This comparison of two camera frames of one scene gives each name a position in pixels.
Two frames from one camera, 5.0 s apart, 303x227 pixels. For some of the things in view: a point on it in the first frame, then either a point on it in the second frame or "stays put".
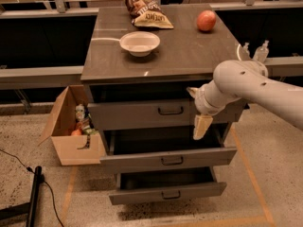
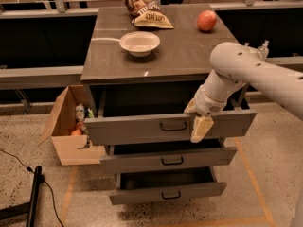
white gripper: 201,104 stays put
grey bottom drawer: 166,184 stays put
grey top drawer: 168,114 -> 238,121
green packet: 90,130 -> 90,113
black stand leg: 28,208 stays put
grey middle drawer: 125,149 stays put
